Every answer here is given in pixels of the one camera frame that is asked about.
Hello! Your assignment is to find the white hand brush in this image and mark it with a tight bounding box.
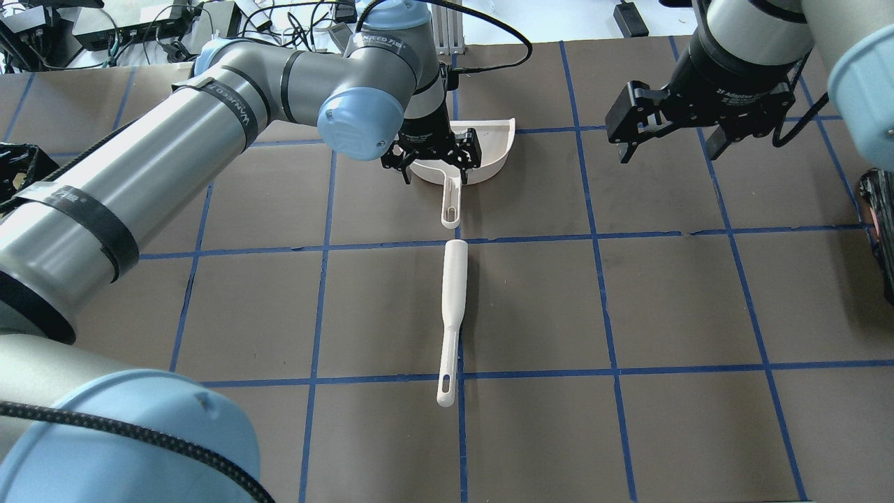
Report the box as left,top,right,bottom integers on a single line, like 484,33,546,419
435,240,467,408

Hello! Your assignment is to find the right bin with black bag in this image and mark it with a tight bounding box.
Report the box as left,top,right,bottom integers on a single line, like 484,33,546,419
858,168,893,305

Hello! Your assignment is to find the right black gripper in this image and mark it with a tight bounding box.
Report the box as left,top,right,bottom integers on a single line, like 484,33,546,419
606,31,804,163

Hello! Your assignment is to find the white dustpan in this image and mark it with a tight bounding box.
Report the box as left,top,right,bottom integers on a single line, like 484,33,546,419
411,118,517,229

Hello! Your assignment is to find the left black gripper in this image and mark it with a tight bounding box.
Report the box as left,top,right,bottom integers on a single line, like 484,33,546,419
381,115,482,184

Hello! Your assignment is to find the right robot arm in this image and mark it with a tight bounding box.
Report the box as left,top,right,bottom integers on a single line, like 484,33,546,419
606,1,892,171

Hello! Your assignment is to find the left bin with black bag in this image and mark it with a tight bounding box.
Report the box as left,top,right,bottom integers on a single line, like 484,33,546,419
1,141,59,217

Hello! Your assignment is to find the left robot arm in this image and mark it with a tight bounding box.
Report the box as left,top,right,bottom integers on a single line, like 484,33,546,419
2,1,480,502

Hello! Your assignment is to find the bin with black bag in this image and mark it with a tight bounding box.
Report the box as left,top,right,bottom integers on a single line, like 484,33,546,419
858,168,893,305
1,141,59,217

